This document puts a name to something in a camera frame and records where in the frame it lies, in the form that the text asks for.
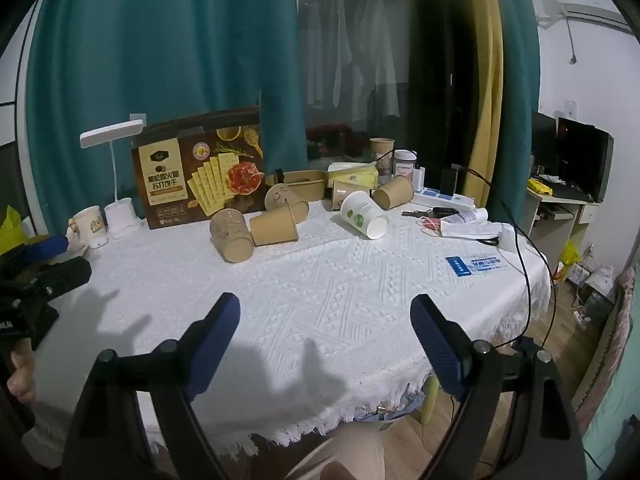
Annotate yellow tissue pack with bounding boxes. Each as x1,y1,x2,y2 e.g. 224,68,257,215
326,162,378,190

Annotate black car key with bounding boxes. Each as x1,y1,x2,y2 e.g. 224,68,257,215
401,207,459,219

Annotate black monitor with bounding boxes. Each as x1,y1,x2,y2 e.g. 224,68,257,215
532,112,614,203

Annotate blue white card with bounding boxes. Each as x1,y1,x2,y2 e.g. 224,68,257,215
446,255,506,278

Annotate white lidded jar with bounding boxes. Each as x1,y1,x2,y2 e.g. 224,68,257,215
393,148,416,180

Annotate brown cracker box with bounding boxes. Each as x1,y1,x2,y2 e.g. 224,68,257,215
132,106,267,230

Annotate white green-print paper cup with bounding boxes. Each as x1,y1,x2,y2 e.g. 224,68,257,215
341,191,388,240

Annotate floral kraft paper cup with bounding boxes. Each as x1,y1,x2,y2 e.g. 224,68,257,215
209,208,254,263

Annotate kraft cup near tissue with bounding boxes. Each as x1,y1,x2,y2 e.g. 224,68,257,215
331,180,371,211

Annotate white side desk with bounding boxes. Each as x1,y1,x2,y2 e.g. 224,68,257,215
521,188,599,271

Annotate brown rectangular basket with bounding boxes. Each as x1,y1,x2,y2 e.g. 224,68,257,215
266,169,328,202

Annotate yellow curtain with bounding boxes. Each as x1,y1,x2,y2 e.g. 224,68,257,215
469,0,503,181

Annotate air conditioner unit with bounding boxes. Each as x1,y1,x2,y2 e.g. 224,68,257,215
536,0,634,35

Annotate kraft cup lying right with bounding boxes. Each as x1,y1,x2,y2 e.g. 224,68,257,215
372,176,414,210

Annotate yellow plastic bag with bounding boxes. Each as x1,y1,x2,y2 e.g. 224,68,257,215
0,206,27,255

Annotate teal left curtain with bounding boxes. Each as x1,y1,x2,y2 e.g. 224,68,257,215
26,0,308,233

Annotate white tube and papers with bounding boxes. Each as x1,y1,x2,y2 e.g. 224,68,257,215
439,208,502,240

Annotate white cartoon mug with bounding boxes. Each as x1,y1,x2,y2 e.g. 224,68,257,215
66,206,108,250

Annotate white desk lamp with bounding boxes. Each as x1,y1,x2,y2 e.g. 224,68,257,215
79,115,146,240

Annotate blue white medicine box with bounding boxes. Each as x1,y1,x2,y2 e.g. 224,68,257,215
411,188,475,210

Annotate upright kraft cup back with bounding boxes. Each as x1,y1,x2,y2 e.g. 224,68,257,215
370,138,395,178

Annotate kraft cup behind centre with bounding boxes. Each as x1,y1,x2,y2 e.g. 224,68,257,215
265,183,309,224

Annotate white embossed tablecloth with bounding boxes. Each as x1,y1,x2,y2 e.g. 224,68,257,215
35,203,550,455

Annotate plain kraft paper cup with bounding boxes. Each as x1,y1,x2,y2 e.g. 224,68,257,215
250,205,298,246

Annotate person's left hand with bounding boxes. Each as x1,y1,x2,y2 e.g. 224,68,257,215
6,338,36,404

